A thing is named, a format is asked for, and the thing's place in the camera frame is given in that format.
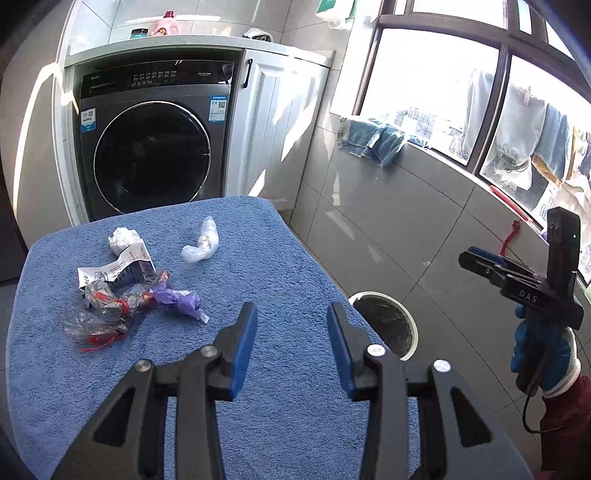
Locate person's right forearm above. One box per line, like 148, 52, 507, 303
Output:
538, 374, 591, 480

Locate black cable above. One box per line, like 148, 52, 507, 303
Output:
523, 390, 561, 435

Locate hanging grey garment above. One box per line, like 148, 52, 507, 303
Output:
480, 83, 548, 195

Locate hanging blue jeans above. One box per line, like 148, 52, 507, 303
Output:
531, 104, 571, 186

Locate white countertop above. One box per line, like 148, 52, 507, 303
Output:
65, 32, 336, 71

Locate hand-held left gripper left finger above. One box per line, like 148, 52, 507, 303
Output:
51, 302, 258, 480

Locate purple plastic wrapper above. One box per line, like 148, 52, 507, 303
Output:
151, 284, 210, 324

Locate pink detergent bottle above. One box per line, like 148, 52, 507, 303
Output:
151, 17, 182, 37

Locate small clear plastic bag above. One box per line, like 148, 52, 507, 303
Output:
181, 216, 218, 265

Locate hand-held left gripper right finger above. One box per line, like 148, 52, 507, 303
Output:
326, 302, 534, 480

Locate blue towel on sill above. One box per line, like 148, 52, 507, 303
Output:
339, 117, 410, 169

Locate red hook strap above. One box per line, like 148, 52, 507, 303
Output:
489, 185, 533, 256

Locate person's right hand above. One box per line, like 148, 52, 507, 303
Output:
510, 305, 581, 398

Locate crumpled white tissue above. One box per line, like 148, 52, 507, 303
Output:
107, 227, 141, 255

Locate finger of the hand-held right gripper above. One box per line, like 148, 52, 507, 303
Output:
468, 247, 542, 284
458, 251, 509, 296

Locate blue terry towel mat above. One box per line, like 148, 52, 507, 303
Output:
4, 196, 532, 480

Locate white cabinet door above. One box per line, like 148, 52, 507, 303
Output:
224, 46, 331, 211

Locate window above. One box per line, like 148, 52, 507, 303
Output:
353, 0, 591, 232

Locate white trash bin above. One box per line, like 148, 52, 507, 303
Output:
347, 291, 419, 361

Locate clear plastic wrapper red print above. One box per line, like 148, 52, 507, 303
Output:
65, 271, 170, 354

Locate dark grey washing machine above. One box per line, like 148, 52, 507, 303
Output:
76, 60, 236, 223

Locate white printed wrapper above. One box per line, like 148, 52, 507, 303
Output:
77, 243, 156, 292

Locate white green wall item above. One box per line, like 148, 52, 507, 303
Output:
318, 0, 357, 27

